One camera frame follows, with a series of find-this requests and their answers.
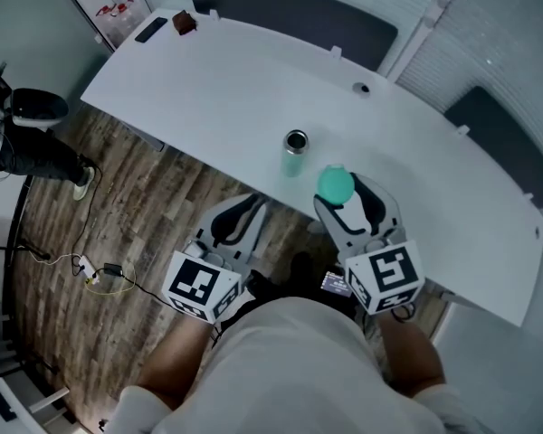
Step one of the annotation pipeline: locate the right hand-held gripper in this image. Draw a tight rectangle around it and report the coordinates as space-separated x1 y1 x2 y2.
313 174 426 316

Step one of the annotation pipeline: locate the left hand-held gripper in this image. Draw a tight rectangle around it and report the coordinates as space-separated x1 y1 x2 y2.
161 193 270 325

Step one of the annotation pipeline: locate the teal bottle cap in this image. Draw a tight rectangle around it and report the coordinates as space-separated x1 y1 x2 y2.
316 164 357 207

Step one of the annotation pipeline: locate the teal water bottle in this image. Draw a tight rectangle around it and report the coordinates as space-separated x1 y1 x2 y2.
281 128 310 179

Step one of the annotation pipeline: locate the person's right forearm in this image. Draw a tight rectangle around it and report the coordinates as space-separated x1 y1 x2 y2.
376 309 447 400

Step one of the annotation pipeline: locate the person's left forearm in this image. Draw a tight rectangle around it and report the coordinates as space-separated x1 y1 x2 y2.
135 316 214 409

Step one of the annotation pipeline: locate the person's left black shoe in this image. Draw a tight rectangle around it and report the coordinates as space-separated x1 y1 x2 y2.
247 270 273 298

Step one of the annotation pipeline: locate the person's black shoe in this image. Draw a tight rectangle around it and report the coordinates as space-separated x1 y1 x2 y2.
247 270 273 298
289 250 321 289

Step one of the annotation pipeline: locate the small black screen device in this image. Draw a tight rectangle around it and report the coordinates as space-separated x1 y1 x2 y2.
321 269 352 298

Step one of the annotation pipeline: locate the person's right black shoe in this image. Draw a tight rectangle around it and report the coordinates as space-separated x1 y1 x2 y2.
289 250 321 289

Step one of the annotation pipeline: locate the dark wrist band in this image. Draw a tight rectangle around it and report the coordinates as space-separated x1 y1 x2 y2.
390 302 418 324

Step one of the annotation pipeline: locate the white table leg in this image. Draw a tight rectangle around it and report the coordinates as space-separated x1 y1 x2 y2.
120 121 167 153

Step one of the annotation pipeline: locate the person's white shirt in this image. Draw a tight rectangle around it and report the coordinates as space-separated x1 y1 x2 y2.
112 296 486 434

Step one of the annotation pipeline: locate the white power strip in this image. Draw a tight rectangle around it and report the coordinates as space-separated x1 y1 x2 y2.
78 255 102 286

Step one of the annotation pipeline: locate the short dark desk partition panel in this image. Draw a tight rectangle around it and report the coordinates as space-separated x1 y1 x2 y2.
443 85 543 210

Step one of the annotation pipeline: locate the black tripod stand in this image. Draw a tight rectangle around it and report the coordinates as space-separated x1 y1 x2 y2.
0 239 52 262

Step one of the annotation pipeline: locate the long dark desk partition panel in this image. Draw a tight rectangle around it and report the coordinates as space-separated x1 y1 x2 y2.
185 0 400 73

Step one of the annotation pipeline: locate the brown wallet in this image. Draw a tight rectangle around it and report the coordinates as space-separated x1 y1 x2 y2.
171 9 200 36

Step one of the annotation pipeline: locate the black phone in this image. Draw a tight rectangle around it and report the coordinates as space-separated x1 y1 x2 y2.
134 16 169 45

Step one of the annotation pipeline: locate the black and white shell chair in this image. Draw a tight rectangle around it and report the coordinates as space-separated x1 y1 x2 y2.
9 87 71 130

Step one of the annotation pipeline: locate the long black adapter cable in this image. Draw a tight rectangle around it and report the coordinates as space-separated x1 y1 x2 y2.
117 272 178 310

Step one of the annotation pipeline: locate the yellow cable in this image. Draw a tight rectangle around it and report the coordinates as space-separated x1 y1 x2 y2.
84 261 138 296

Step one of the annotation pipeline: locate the black floor cable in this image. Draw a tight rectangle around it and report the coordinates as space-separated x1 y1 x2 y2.
69 164 104 262

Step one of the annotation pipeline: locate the thin white floor cable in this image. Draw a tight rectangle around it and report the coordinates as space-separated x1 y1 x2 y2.
34 252 83 267

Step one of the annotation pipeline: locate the clear jug red handle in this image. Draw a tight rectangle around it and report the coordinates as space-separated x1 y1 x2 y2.
115 0 140 32
94 2 124 47

